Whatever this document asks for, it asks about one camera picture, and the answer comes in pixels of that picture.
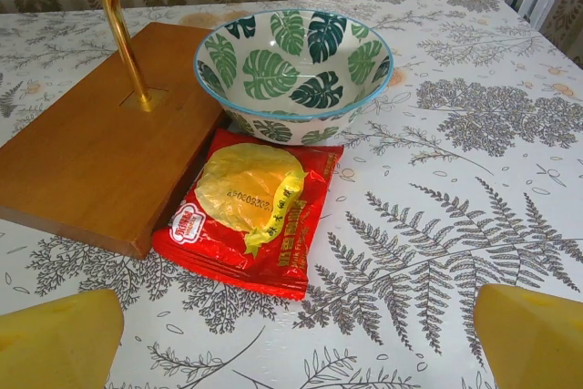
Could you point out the red snack packet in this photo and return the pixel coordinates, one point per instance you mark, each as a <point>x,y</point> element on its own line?
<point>237,225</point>

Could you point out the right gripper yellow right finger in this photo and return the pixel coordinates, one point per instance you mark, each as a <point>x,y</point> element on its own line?
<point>533,343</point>

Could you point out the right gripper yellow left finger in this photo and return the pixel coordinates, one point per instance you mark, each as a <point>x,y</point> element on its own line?
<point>54,343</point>

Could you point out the wooden stand base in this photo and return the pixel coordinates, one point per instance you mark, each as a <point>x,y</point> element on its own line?
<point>91,170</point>

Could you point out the leaf pattern ceramic bowl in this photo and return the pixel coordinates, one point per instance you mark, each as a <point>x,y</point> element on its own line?
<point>291,84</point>

